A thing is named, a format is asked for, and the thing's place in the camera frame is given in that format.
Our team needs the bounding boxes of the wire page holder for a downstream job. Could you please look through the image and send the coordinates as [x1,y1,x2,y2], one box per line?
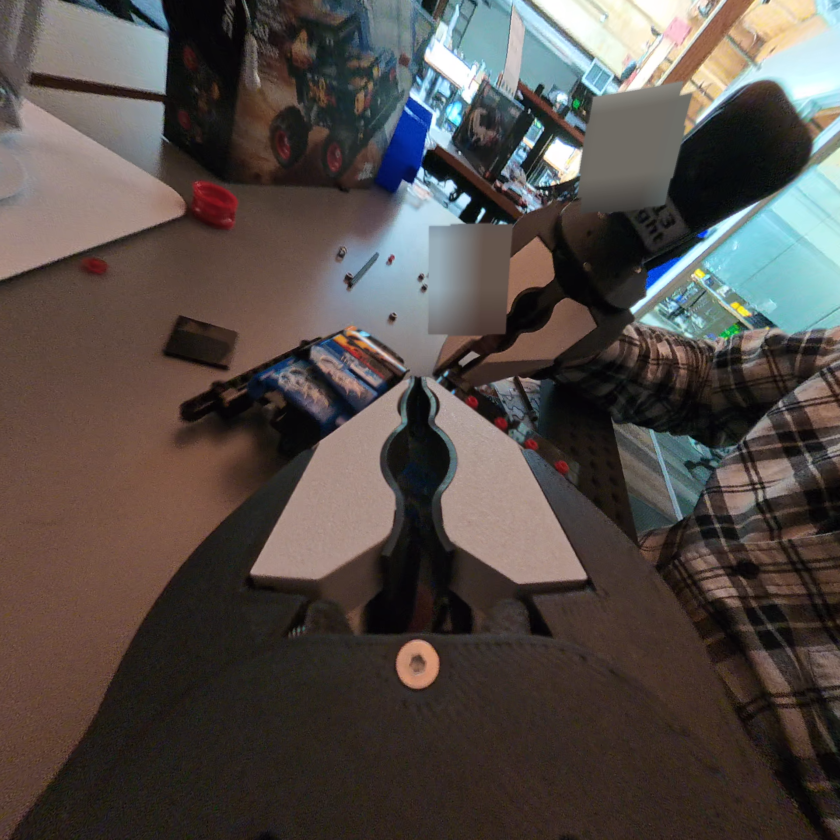
[244,0,263,93]

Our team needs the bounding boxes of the black dotted mat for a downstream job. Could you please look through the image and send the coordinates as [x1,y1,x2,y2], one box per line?
[538,381,641,542]

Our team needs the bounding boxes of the blue storage bin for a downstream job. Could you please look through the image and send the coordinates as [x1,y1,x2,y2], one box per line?
[374,98,434,193]

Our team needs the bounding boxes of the monster truck set box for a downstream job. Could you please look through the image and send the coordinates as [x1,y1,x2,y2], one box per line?
[163,0,421,191]

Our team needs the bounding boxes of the white book stand base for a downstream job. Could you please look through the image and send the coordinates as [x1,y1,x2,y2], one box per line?
[0,98,188,283]

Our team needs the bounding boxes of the long dark axle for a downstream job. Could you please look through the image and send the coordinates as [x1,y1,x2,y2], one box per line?
[344,252,382,290]

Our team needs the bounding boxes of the black square plate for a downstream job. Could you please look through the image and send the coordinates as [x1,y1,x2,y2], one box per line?
[163,315,239,370]

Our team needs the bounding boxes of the black blue brick truck model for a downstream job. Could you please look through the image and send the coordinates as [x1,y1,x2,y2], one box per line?
[180,327,572,480]

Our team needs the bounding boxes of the dark creature set box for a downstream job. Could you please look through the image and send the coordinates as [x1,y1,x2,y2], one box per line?
[451,77,536,185]

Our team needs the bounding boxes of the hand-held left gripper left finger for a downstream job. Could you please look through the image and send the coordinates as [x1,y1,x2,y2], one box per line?
[249,377,421,618]

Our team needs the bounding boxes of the person's plaid shirt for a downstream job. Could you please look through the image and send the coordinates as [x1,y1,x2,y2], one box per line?
[640,354,840,840]

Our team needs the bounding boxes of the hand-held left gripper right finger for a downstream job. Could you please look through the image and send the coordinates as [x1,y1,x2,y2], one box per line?
[420,377,589,618]

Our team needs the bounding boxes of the red wheel hub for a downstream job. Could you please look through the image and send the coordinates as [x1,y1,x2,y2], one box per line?
[190,180,238,231]

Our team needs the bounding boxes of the person's right forearm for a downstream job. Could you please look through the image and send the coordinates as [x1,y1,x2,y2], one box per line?
[551,322,840,447]

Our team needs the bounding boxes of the wooden background table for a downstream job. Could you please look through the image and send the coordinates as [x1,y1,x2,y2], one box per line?
[425,143,526,224]

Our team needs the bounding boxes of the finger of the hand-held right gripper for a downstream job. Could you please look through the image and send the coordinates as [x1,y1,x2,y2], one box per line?
[433,297,599,388]
[508,236,567,342]

